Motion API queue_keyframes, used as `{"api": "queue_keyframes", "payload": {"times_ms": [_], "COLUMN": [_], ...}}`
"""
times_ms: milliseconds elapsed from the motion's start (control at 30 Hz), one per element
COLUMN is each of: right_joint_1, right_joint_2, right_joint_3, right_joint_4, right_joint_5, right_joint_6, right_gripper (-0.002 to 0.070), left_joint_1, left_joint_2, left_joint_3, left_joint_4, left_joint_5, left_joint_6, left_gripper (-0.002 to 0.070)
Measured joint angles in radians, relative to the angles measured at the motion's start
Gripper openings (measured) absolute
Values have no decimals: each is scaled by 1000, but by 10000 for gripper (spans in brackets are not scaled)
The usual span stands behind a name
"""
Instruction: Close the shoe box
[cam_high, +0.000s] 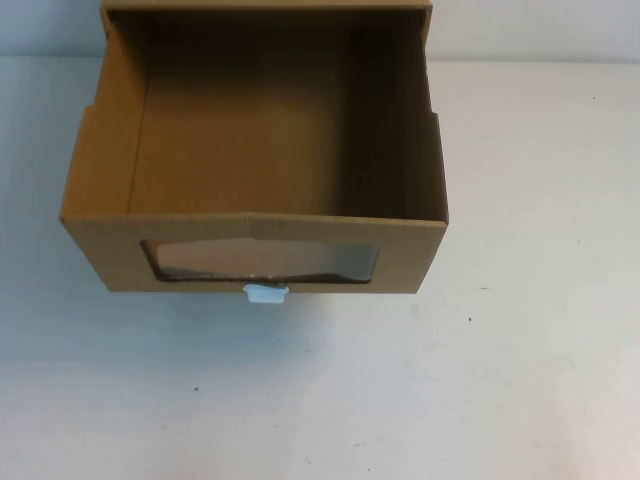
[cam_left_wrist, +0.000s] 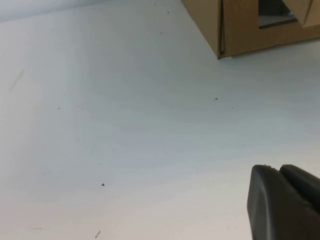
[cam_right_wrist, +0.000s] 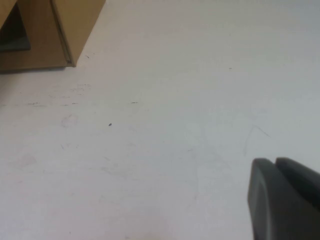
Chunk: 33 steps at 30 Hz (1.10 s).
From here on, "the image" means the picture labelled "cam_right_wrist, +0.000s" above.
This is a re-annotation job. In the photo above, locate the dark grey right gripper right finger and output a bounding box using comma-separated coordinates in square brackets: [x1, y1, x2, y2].
[274, 156, 320, 200]

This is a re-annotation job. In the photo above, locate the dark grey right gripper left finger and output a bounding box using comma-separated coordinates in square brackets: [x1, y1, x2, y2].
[247, 157, 320, 240]

